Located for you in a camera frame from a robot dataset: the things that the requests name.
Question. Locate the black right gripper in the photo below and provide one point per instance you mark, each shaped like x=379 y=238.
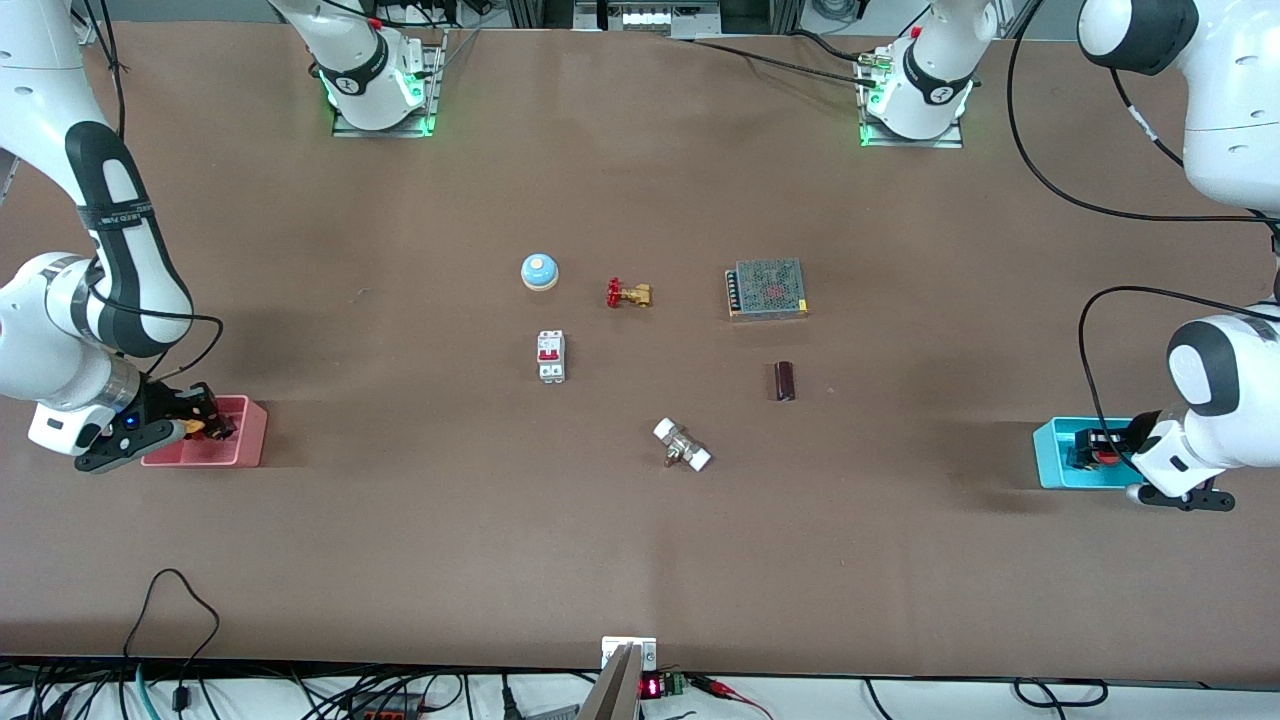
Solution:
x=163 y=405

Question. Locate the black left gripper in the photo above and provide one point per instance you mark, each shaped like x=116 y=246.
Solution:
x=1129 y=439

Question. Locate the red push button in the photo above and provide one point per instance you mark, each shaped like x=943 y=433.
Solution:
x=1106 y=458

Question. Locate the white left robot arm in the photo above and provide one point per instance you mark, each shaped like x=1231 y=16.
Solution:
x=1235 y=100

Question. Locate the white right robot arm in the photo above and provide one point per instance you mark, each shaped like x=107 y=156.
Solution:
x=120 y=250

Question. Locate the pink plastic bin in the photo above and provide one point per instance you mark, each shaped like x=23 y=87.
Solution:
x=245 y=440

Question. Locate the cyan plastic bin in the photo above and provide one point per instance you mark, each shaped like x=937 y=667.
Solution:
x=1055 y=465

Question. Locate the dark brown cylindrical capacitor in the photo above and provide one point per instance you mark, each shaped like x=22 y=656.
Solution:
x=785 y=381

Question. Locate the blue call bell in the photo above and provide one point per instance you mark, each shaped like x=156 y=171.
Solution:
x=539 y=272

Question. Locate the metal mesh power supply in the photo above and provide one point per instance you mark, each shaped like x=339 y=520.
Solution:
x=768 y=288

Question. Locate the metal valve white caps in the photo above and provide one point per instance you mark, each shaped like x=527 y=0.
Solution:
x=682 y=445

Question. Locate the red digit display module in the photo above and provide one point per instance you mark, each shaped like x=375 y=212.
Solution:
x=660 y=686

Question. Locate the white lit control box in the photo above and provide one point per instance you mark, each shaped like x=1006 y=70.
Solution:
x=648 y=14

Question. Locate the white circuit breaker red switch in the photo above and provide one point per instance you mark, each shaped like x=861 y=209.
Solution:
x=551 y=356

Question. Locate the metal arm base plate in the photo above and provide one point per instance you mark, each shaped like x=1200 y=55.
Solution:
x=432 y=90
x=955 y=140

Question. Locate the silver table edge bracket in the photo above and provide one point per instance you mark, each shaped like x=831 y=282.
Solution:
x=612 y=648

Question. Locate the grey aluminium camera post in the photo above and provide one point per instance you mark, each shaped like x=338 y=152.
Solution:
x=612 y=695

